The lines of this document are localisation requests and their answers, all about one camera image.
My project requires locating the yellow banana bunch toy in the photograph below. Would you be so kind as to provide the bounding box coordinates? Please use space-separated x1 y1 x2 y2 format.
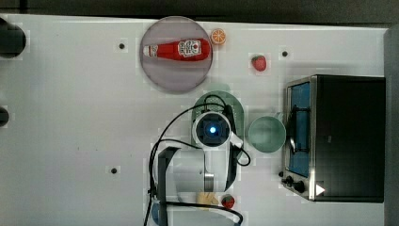
197 192 219 205

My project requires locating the green plastic strainer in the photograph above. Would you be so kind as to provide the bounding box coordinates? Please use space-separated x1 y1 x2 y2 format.
191 84 244 150

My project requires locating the green cup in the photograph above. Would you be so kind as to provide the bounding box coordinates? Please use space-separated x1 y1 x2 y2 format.
247 112 286 153

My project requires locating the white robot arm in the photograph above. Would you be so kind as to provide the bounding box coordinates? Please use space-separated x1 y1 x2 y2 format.
156 109 244 226

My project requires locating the pink strawberry toy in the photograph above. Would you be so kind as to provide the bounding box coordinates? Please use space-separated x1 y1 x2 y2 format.
251 55 267 72

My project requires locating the black toaster oven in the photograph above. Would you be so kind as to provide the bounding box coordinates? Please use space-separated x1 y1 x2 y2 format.
279 74 386 203

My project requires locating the small red strawberry toy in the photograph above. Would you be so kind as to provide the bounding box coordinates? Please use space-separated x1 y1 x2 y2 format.
221 194 235 209

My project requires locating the orange slice toy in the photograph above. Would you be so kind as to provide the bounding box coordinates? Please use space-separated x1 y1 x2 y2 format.
210 28 226 45

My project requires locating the black cylinder container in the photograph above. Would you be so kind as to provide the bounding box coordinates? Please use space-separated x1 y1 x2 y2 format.
0 18 26 58

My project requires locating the blue cup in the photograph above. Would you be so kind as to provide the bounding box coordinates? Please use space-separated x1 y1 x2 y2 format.
151 203 159 226

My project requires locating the round grey plate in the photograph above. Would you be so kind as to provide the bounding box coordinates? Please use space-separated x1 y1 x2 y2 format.
138 16 213 92

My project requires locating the red ketchup bottle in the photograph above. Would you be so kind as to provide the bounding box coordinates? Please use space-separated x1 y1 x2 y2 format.
142 38 212 61

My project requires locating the small black cylinder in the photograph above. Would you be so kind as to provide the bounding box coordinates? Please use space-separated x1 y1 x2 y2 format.
0 107 9 127

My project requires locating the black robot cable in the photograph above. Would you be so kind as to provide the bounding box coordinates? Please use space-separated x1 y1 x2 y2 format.
142 93 252 226

